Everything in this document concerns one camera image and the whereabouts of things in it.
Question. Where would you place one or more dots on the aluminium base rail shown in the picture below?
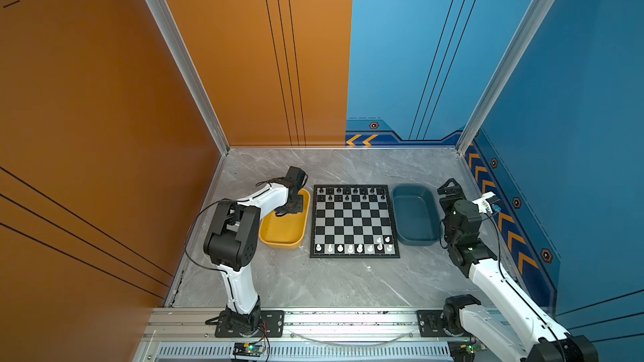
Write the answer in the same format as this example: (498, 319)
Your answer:
(345, 325)

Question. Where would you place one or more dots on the left green circuit board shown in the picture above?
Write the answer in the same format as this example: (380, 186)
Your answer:
(249, 352)

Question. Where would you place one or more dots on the black white chess board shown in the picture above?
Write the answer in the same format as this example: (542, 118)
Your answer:
(354, 221)

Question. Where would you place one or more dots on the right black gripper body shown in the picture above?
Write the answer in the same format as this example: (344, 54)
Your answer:
(448, 205)

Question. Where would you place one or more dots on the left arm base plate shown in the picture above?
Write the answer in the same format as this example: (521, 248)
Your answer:
(256, 324)

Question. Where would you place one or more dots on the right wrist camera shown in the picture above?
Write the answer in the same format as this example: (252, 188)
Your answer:
(488, 204)

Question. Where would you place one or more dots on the teal plastic tray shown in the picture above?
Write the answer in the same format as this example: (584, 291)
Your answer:
(416, 215)

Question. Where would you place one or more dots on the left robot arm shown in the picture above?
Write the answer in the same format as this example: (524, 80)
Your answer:
(232, 240)

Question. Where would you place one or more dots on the yellow plastic tray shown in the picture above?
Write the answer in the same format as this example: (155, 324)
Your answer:
(286, 232)

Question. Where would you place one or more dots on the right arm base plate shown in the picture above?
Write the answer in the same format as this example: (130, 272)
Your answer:
(440, 323)

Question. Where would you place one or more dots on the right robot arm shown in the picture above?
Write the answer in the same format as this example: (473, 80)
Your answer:
(462, 222)

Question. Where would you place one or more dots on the right circuit board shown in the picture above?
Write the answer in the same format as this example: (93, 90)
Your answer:
(464, 351)

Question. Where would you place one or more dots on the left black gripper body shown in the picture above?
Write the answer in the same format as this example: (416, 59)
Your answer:
(298, 207)

